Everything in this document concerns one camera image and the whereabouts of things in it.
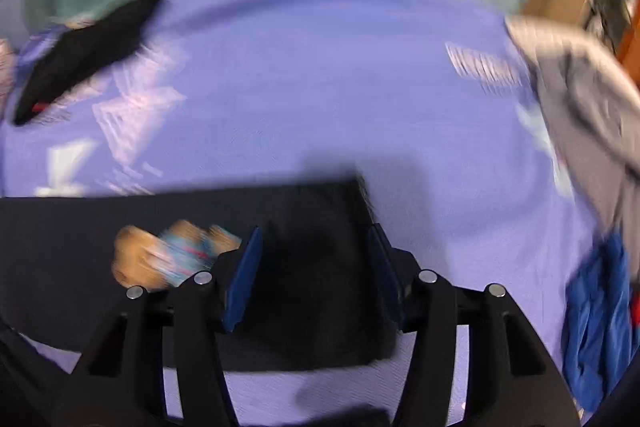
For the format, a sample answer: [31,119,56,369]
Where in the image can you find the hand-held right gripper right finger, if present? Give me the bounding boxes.
[367,223,583,427]

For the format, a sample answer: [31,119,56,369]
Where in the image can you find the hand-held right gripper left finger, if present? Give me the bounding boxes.
[50,226,264,427]

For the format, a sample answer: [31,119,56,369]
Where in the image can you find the dark navy pants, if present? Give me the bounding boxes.
[0,177,401,373]

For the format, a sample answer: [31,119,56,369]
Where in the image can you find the purple printed bedsheet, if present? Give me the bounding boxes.
[0,0,621,427]

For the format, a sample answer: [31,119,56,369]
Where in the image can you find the blue cloth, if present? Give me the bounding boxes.
[560,232,633,413]

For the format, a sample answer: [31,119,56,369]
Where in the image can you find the grey cloth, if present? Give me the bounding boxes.
[505,16,640,258]

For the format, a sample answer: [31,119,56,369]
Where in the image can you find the black folded cloth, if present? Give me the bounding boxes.
[12,0,161,126]

